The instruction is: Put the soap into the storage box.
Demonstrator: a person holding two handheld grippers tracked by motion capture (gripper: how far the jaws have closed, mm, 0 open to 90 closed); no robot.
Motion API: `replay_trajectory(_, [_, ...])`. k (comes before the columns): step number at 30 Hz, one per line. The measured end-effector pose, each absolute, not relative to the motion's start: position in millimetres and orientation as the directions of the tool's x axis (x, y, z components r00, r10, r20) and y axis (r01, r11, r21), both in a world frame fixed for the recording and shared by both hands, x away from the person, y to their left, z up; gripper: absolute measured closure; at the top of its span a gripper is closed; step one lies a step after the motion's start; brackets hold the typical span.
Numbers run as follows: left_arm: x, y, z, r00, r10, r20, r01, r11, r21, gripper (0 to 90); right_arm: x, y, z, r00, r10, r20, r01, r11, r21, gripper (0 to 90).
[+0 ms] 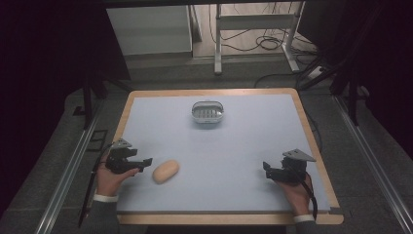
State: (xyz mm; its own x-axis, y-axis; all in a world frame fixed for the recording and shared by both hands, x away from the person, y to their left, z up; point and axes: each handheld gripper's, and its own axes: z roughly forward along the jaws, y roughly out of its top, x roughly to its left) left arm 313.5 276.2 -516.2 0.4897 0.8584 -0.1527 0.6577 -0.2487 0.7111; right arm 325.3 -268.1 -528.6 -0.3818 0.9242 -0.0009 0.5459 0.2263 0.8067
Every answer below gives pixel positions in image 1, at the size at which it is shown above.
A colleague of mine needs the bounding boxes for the black tripod stand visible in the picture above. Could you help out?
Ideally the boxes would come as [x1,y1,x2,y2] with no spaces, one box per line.
[72,69,134,131]
[298,3,383,127]

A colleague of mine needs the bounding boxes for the white power strip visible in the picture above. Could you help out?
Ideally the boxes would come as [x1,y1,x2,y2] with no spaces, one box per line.
[307,65,325,81]

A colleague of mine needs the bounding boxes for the pale blue table mat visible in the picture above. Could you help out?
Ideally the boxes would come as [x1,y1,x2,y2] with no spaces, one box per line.
[115,94,331,214]

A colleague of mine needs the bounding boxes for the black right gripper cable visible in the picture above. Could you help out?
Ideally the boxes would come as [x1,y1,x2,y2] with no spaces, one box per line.
[291,169,319,221]

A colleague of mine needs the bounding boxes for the black floor cables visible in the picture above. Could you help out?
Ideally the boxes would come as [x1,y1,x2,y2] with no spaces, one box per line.
[208,2,320,91]

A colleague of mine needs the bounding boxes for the person's left hand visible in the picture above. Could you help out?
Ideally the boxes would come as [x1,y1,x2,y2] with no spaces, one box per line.
[95,154,140,197]

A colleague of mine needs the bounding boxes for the person's right hand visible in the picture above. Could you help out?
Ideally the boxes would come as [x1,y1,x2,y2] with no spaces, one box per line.
[276,172,315,216]

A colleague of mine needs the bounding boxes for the white metal stand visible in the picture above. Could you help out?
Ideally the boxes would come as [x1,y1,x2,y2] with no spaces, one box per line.
[213,1,306,76]

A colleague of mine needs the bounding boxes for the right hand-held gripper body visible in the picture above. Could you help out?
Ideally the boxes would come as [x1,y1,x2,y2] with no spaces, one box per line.
[269,148,317,186]

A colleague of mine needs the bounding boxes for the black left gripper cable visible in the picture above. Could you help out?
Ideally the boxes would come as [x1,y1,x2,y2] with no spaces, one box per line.
[77,142,115,228]

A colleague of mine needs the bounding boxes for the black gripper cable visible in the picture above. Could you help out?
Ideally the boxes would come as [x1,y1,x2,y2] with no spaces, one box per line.
[291,169,319,221]
[77,142,115,228]

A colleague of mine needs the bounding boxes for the tan bread roll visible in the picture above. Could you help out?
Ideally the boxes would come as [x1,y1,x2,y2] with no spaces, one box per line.
[152,159,180,185]

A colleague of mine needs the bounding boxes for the aluminium floor rail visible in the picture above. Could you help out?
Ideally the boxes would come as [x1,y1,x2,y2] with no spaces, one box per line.
[334,96,413,234]
[34,113,101,234]

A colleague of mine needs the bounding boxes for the small metal basket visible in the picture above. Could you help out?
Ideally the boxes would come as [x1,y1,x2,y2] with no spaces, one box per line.
[191,99,225,124]

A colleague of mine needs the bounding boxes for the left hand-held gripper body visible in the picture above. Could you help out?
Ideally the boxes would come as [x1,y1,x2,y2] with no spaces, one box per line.
[105,137,145,175]

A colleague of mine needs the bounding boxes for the white board panel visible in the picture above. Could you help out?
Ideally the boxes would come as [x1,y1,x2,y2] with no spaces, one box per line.
[106,5,193,57]

